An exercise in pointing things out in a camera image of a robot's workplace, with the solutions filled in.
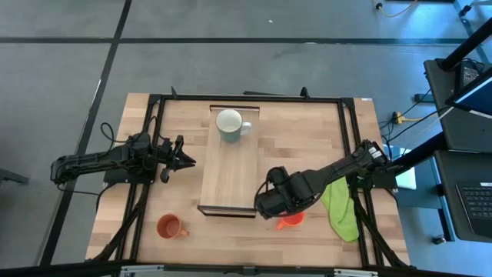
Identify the yellow power plug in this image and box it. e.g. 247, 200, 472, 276
391, 111, 424, 125

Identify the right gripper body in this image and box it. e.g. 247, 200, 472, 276
254, 165, 314, 220

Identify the black power adapter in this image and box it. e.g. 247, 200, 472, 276
455, 60, 482, 93

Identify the white box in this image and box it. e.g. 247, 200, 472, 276
384, 144, 417, 191

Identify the wooden shelf with black frame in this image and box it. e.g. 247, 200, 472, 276
197, 104, 261, 219

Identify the bright orange cup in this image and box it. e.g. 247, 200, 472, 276
275, 211, 306, 231

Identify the teal mug with white interior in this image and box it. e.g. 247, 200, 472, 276
214, 108, 254, 144

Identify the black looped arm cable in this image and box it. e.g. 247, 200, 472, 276
100, 122, 128, 145

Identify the grey furniture leg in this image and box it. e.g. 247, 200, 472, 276
0, 168, 30, 186

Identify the black desk with laptop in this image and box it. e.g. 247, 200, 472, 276
433, 149, 492, 244

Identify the black laptop keyboard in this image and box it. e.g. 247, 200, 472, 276
456, 180, 492, 239

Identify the black rail with silver brackets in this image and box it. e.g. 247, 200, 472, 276
0, 260, 492, 277

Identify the tilted dark screen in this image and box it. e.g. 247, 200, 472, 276
445, 75, 492, 116

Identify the green microfibre cloth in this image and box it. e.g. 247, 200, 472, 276
320, 175, 361, 243

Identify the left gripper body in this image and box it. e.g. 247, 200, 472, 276
155, 134, 185, 184

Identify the black diagonal pole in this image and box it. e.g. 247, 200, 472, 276
440, 17, 492, 71
391, 132, 449, 170

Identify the terracotta brown mug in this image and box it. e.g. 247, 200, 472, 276
156, 213, 191, 240

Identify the black side desk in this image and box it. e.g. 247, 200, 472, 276
424, 57, 492, 155

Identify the yellow cable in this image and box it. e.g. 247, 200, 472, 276
373, 0, 419, 18

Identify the black aluminium table frame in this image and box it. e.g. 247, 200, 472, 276
91, 86, 409, 270

